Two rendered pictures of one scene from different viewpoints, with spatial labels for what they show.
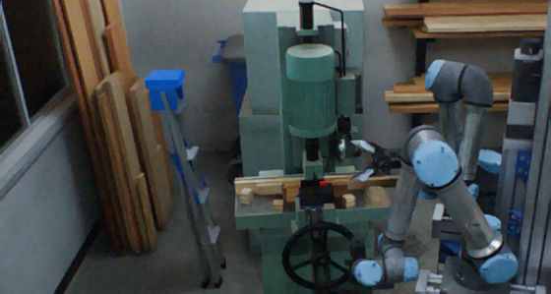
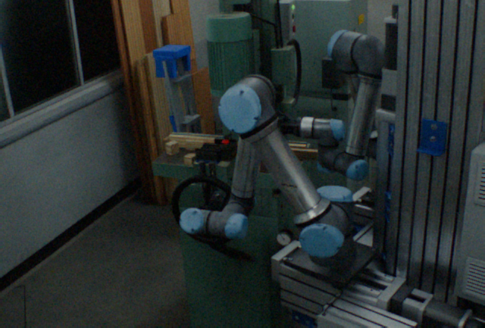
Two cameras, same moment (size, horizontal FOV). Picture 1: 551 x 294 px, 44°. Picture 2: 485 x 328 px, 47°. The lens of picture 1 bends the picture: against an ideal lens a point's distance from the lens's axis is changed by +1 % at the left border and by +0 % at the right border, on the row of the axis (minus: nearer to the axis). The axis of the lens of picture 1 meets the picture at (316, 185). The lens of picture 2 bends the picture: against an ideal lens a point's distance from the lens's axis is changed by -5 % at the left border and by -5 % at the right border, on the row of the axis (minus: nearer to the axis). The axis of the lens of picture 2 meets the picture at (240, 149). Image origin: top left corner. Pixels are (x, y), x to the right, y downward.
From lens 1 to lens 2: 1.06 m
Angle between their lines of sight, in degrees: 23
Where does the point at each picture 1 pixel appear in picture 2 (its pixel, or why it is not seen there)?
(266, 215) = (177, 166)
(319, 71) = (226, 32)
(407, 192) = (244, 145)
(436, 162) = (235, 106)
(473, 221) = (288, 181)
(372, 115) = not seen: hidden behind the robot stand
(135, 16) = not seen: hidden behind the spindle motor
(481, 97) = (369, 67)
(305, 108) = (217, 67)
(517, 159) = (389, 133)
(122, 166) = (152, 128)
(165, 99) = (165, 67)
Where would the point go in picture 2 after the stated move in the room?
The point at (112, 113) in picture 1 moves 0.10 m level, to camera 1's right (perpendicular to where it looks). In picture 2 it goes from (148, 82) to (161, 82)
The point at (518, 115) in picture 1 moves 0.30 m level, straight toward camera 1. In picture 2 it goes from (390, 85) to (337, 111)
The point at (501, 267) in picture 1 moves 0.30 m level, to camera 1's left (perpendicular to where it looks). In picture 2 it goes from (318, 238) to (218, 222)
